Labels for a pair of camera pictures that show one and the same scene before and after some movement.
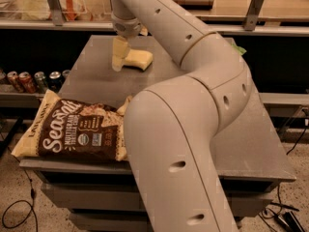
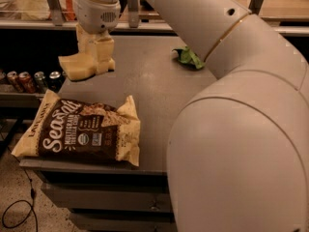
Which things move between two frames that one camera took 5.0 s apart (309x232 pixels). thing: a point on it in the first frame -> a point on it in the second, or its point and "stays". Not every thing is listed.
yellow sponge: (139, 58) -> (78, 66)
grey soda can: (65, 74) stays
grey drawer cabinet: (103, 195) stays
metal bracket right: (252, 14) stays
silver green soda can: (41, 82) stays
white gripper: (127, 27) -> (97, 14)
